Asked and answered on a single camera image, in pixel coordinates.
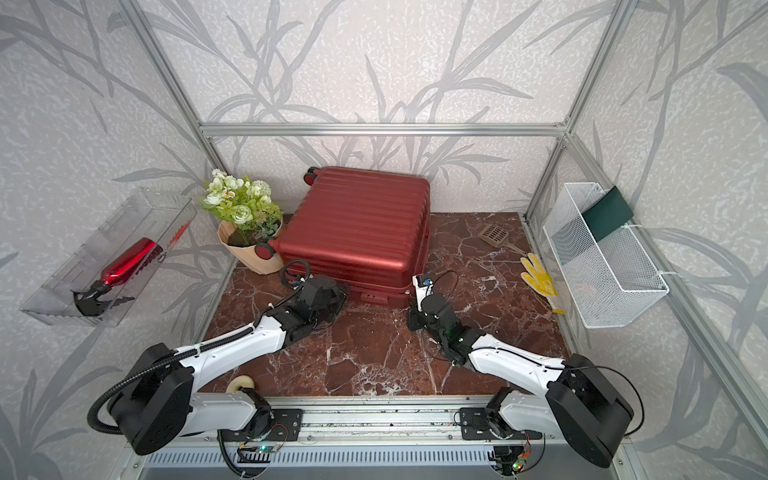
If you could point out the red black spray bottle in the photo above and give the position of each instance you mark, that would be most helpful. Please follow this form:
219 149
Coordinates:
116 274

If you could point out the red hard-shell suitcase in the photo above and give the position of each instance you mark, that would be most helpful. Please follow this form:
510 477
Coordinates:
368 230

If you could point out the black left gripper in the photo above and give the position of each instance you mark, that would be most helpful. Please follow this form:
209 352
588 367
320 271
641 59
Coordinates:
341 297

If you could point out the dark green card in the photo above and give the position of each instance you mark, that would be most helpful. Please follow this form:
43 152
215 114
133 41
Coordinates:
608 214

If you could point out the clear plastic wall bin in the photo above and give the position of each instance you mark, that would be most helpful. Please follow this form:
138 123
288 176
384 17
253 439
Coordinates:
162 217

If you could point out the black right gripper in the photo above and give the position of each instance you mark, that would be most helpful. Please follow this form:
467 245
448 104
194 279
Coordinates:
412 319

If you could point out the beige flower pot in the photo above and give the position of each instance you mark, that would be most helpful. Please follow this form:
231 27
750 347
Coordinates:
248 255

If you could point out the cream tape roll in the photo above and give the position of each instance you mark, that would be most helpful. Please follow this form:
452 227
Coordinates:
240 383

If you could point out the aluminium cage frame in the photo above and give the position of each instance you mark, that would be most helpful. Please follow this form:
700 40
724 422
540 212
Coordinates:
743 392

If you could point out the yellow rubber glove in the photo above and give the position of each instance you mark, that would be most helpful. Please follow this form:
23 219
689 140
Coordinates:
538 279

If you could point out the white wire mesh basket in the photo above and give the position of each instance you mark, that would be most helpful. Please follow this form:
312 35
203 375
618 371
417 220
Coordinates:
611 282

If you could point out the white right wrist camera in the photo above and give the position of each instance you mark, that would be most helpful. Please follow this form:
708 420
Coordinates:
423 287

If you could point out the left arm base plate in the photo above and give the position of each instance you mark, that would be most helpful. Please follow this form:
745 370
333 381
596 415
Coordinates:
276 425

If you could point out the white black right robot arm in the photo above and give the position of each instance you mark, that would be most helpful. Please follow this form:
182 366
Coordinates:
569 399

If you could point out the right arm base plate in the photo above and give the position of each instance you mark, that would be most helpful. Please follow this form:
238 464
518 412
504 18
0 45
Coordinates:
474 426

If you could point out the brown slotted litter scoop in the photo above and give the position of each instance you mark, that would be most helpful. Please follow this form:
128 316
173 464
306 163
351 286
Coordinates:
498 237

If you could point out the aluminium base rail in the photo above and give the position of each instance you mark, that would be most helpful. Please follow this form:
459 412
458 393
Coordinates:
347 420

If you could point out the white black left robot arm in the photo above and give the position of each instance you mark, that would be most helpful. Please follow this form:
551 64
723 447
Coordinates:
162 399

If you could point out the white flowers green plant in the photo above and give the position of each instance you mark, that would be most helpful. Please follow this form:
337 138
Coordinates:
244 204

